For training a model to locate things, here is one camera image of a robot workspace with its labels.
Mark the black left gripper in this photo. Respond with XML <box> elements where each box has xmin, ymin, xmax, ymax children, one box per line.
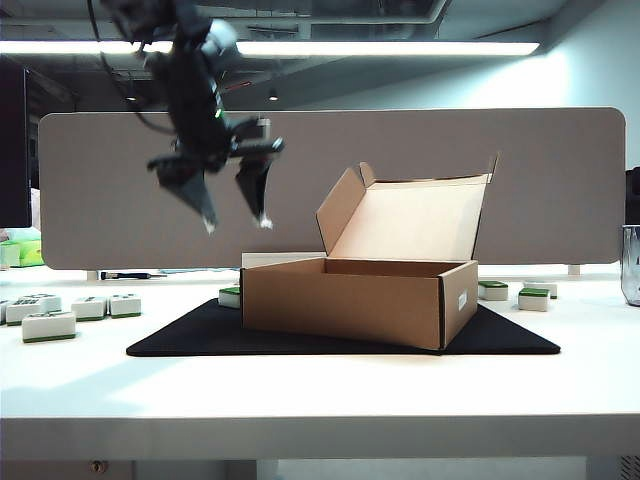
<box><xmin>147</xmin><ymin>137</ymin><xmax>287</xmax><ymax>236</ymax></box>

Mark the brown cardboard box open lid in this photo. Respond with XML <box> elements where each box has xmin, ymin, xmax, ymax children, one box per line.
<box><xmin>240</xmin><ymin>152</ymin><xmax>502</xmax><ymax>351</ymax></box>

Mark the mahjong tile with bird print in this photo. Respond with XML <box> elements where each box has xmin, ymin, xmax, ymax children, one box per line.
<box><xmin>21</xmin><ymin>310</ymin><xmax>78</xmax><ymax>345</ymax></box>

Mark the black pen on desk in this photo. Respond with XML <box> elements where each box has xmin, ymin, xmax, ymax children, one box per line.
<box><xmin>99</xmin><ymin>271</ymin><xmax>169</xmax><ymax>281</ymax></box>

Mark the black rectangular mat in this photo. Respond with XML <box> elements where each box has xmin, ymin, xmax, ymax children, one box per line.
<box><xmin>125</xmin><ymin>298</ymin><xmax>561</xmax><ymax>358</ymax></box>

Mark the grey-brown desk divider panel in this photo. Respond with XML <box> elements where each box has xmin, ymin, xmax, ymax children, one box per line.
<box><xmin>38</xmin><ymin>107</ymin><xmax>627</xmax><ymax>272</ymax></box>

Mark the green and white package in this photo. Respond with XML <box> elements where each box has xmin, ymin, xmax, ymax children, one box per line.
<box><xmin>0</xmin><ymin>239</ymin><xmax>44</xmax><ymax>272</ymax></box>

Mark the dark monitor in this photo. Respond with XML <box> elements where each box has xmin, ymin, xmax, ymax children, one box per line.
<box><xmin>0</xmin><ymin>57</ymin><xmax>33</xmax><ymax>229</ymax></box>

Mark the clear faceted glass vase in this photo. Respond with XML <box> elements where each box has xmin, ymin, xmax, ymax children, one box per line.
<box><xmin>620</xmin><ymin>225</ymin><xmax>640</xmax><ymax>308</ymax></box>

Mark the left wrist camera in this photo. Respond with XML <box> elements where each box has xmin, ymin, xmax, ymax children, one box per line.
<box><xmin>234</xmin><ymin>116</ymin><xmax>274</xmax><ymax>144</ymax></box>

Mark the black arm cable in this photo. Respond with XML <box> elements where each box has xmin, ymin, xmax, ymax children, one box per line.
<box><xmin>86</xmin><ymin>0</ymin><xmax>177</xmax><ymax>134</ymax></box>

